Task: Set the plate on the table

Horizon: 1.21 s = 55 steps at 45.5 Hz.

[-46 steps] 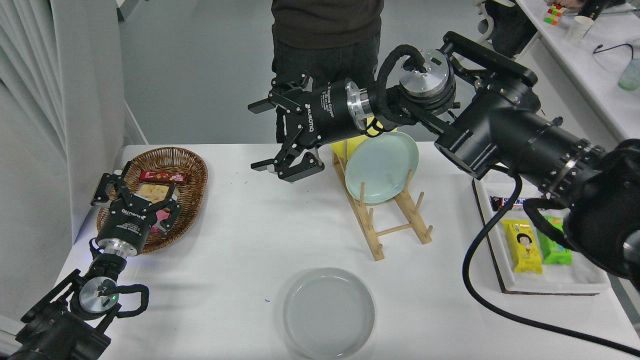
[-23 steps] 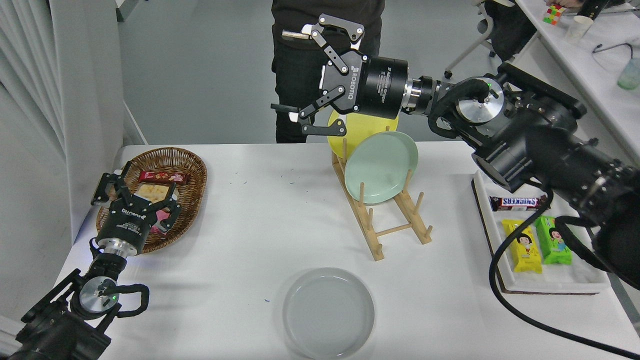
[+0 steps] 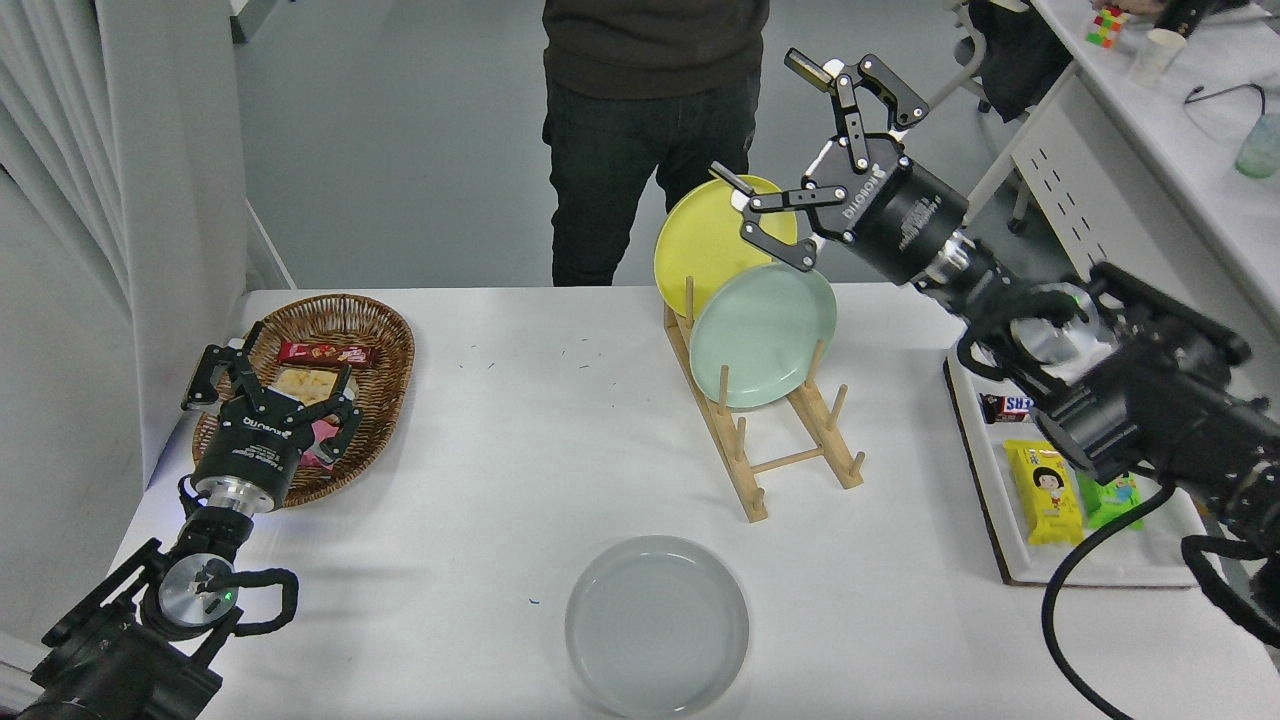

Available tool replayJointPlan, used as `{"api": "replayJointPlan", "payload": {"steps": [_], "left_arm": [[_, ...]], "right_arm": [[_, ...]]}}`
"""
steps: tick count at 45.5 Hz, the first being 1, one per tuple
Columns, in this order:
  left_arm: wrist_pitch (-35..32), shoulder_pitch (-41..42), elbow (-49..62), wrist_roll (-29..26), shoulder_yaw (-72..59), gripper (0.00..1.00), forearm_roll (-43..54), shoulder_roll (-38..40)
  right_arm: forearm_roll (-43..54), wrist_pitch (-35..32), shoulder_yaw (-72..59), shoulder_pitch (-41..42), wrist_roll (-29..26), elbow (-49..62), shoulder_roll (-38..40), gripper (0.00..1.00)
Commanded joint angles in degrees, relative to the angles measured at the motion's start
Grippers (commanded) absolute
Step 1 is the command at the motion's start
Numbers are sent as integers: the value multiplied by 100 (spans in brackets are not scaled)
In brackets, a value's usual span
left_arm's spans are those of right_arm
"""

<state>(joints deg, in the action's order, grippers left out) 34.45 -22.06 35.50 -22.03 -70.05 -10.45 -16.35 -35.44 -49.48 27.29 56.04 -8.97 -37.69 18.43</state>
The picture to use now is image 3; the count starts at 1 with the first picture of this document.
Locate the white desk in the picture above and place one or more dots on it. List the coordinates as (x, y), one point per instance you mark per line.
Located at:
(1190, 150)

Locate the white tray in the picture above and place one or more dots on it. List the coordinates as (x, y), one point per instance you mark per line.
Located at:
(1120, 560)

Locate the yellow plate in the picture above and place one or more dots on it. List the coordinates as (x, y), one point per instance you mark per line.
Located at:
(700, 240)

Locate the green snack pack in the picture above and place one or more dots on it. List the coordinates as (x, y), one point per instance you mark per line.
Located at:
(1115, 500)

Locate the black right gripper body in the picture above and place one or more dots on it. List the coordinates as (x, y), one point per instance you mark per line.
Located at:
(895, 215)

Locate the Rubik's cube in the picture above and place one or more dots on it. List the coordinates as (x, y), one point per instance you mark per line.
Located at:
(1106, 28)

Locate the yellow snack pack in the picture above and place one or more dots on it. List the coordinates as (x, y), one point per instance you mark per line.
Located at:
(1045, 495)

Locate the brown wicker basket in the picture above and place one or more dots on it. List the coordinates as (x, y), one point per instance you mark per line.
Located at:
(385, 330)

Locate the beige cracker pack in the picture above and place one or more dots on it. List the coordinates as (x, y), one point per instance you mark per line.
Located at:
(305, 385)

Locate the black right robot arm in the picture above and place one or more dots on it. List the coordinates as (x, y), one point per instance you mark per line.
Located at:
(1150, 400)

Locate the white curtain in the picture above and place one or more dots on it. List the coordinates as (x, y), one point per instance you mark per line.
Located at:
(60, 120)

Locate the office chair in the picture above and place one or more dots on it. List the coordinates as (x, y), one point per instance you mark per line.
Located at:
(1020, 60)

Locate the person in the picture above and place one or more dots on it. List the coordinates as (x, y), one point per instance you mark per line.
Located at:
(650, 100)

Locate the wooden plate rack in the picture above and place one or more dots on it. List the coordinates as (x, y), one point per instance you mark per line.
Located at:
(757, 507)

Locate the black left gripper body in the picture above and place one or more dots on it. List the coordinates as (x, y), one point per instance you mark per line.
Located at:
(255, 445)

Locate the Snickers bar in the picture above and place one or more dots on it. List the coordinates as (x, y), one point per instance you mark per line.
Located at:
(1008, 405)

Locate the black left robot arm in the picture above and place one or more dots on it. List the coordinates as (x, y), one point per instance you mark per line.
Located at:
(110, 660)

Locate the red snack bar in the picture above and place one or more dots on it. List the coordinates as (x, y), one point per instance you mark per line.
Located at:
(325, 353)

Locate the pink snack packet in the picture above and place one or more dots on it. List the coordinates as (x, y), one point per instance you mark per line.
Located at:
(322, 435)

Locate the grey plate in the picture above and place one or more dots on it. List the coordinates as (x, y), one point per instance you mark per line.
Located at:
(655, 630)

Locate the green glass cup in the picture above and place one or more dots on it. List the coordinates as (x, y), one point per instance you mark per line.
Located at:
(1258, 150)

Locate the white paper cup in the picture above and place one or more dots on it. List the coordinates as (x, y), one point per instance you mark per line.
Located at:
(1155, 55)

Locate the pale green plate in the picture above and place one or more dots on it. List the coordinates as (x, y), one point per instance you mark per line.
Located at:
(760, 330)

